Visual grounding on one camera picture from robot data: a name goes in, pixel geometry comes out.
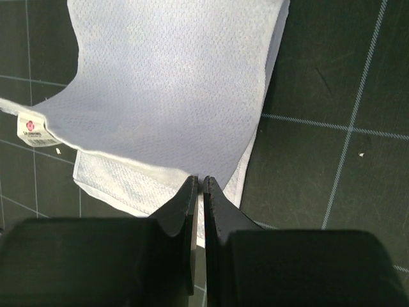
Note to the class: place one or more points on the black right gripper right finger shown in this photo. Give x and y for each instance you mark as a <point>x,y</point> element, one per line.
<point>221,219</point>

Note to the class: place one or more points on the white towel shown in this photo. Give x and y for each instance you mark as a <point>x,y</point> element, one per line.
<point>163,90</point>

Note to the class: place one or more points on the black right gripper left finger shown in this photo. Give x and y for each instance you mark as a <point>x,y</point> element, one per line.
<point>174,251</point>

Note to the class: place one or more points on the black grid cutting mat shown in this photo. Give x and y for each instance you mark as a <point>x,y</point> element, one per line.
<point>332,143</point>

